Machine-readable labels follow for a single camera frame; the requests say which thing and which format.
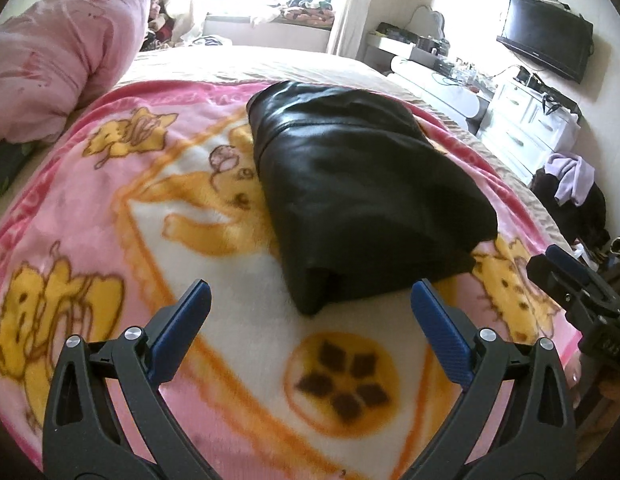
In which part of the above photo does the black television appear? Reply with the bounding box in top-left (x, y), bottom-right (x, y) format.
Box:
top-left (496, 0), bottom-right (594, 85)

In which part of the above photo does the pink bear printed blanket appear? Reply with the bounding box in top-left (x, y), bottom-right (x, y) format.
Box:
top-left (0, 77), bottom-right (580, 480)

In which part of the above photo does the colourful clothes heap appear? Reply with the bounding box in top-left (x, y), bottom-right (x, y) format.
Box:
top-left (147, 0), bottom-right (175, 51)

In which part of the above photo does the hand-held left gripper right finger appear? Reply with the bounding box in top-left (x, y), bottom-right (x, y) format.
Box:
top-left (410, 280), bottom-right (575, 480)

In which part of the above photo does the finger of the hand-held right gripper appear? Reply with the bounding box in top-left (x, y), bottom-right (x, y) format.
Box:
top-left (527, 256), bottom-right (578, 313)
top-left (546, 245), bottom-right (598, 286)

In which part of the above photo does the white dresser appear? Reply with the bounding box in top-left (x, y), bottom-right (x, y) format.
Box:
top-left (477, 77), bottom-right (585, 186)

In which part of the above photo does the purple cloth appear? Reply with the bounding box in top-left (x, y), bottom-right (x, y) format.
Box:
top-left (546, 154), bottom-right (596, 207)

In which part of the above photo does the dark clothes pile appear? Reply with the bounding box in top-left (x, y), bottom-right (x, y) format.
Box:
top-left (530, 165), bottom-right (610, 251)

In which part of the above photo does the cluttered white shelf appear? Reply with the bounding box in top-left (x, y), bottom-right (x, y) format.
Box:
top-left (367, 5), bottom-right (451, 68)

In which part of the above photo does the white curved desk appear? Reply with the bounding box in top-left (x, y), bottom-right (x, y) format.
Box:
top-left (390, 57), bottom-right (490, 121)

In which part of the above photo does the person's right hand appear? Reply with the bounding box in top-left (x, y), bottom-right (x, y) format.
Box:
top-left (564, 357), bottom-right (590, 408)

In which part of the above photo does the clothes pile on windowsill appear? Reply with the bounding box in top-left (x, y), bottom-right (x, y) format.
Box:
top-left (250, 0), bottom-right (335, 26)

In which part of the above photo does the black leather jacket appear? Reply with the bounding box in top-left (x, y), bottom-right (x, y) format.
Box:
top-left (246, 80), bottom-right (499, 317)

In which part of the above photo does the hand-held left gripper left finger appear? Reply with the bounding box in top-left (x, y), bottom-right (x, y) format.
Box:
top-left (42, 280), bottom-right (213, 480)

